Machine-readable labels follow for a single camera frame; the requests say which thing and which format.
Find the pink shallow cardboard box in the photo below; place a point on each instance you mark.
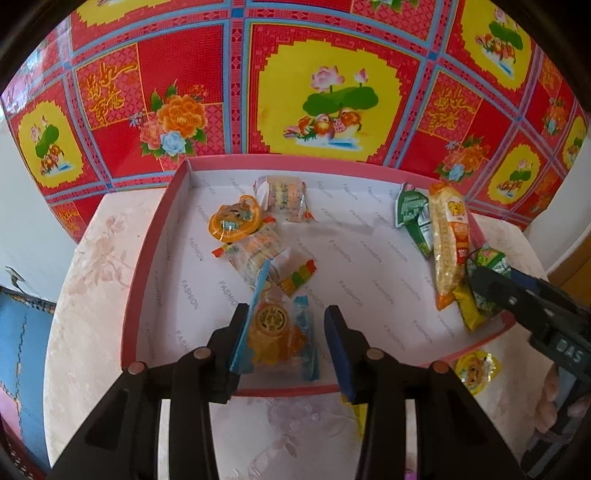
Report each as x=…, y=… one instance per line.
x=369, y=286

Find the white wall socket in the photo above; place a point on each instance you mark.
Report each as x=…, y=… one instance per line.
x=14, y=277

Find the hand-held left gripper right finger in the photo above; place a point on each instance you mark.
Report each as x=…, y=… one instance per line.
x=339, y=355

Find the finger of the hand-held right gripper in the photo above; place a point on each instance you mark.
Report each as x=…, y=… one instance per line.
x=498, y=293
x=531, y=281

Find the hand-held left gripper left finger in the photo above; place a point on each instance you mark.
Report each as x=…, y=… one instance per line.
x=221, y=369

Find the orange and yellow snack packet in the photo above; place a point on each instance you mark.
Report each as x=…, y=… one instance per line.
x=450, y=240

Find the green pea snack packet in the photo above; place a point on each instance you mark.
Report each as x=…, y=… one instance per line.
x=491, y=263

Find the red perforated plastic object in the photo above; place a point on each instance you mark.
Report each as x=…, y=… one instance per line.
x=18, y=450

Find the orange jelly cup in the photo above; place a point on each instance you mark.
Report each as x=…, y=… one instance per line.
x=231, y=221

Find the yellow jelly cup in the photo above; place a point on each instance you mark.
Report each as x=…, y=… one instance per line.
x=475, y=371

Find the blue-edged clear cake packet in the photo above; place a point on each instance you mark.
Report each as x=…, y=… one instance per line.
x=277, y=332

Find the clear biscuit packet striped ends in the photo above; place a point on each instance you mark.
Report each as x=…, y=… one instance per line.
x=261, y=251

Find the green triangular snack packet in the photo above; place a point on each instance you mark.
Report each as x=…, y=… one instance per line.
x=408, y=207

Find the red floral printed cloth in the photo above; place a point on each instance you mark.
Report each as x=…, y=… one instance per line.
x=231, y=92

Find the blue foam floor mat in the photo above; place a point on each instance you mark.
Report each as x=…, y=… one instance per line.
x=23, y=346

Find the small yellow snack packet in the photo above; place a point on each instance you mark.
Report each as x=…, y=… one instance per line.
x=359, y=413

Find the brown wooden door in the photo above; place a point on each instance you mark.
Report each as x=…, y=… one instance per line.
x=572, y=277

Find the pink foam floor mat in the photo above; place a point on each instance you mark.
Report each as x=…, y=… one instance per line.
x=8, y=399

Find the person's right hand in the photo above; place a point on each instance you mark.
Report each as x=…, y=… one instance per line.
x=551, y=383

